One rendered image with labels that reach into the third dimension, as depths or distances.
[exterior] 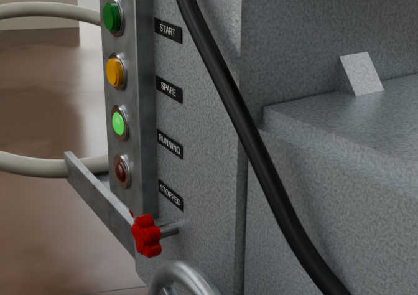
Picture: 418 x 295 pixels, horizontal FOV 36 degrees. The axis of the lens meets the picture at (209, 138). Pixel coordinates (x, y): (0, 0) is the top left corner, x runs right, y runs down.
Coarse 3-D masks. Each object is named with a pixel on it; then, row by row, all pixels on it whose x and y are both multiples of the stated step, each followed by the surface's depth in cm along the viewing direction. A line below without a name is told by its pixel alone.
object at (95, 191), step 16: (64, 160) 103; (80, 176) 97; (96, 176) 104; (80, 192) 99; (96, 192) 92; (112, 192) 100; (96, 208) 94; (112, 208) 88; (128, 208) 95; (112, 224) 89; (128, 224) 84; (128, 240) 85
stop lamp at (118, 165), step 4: (116, 164) 63; (120, 164) 63; (116, 168) 63; (120, 168) 63; (116, 172) 63; (120, 172) 63; (124, 172) 62; (116, 176) 64; (120, 176) 63; (124, 176) 62; (120, 180) 63; (124, 180) 63
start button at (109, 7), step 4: (108, 4) 57; (112, 4) 56; (104, 8) 57; (108, 8) 57; (112, 8) 56; (104, 12) 57; (108, 12) 57; (112, 12) 56; (116, 12) 56; (104, 16) 58; (108, 16) 57; (112, 16) 56; (116, 16) 56; (104, 20) 58; (108, 20) 57; (112, 20) 56; (116, 20) 56; (104, 24) 58; (108, 24) 57; (112, 24) 57; (116, 24) 56; (108, 28) 57; (112, 28) 57; (116, 28) 57
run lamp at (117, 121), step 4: (116, 112) 61; (116, 116) 61; (120, 116) 60; (116, 120) 61; (120, 120) 60; (116, 124) 61; (120, 124) 60; (116, 128) 61; (120, 128) 61; (116, 132) 61; (120, 132) 61
